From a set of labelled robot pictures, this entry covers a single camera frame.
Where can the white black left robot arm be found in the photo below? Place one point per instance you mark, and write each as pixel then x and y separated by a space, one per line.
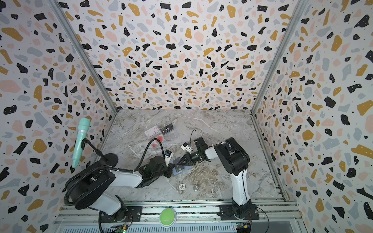
pixel 88 188

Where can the black VIP card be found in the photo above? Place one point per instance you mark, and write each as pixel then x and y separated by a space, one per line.
pixel 177 169

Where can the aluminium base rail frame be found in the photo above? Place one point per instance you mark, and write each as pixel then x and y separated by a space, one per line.
pixel 275 216

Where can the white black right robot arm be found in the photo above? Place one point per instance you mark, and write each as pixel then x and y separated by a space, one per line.
pixel 235 161

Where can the red circle credit card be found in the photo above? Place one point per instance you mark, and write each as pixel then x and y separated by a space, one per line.
pixel 160 138

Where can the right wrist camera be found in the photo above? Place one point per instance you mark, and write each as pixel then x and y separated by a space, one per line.
pixel 187 147

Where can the clear acrylic card box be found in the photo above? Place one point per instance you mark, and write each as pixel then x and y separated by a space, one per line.
pixel 155 131

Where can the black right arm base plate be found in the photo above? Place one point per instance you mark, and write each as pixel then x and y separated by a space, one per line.
pixel 234 212

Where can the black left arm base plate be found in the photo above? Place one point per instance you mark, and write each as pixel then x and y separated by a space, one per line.
pixel 126 214

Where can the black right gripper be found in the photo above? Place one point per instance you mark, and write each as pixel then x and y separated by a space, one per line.
pixel 190 162

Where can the black microphone stand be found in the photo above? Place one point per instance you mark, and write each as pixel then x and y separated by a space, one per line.
pixel 110 159

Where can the green push button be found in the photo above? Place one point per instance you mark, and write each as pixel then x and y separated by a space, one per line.
pixel 168 217

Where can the aluminium left corner post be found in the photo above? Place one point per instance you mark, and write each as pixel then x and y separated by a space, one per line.
pixel 54 5

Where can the mint green microphone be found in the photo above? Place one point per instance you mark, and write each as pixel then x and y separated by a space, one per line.
pixel 83 128

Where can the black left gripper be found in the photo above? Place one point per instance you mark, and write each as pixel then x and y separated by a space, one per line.
pixel 170 169

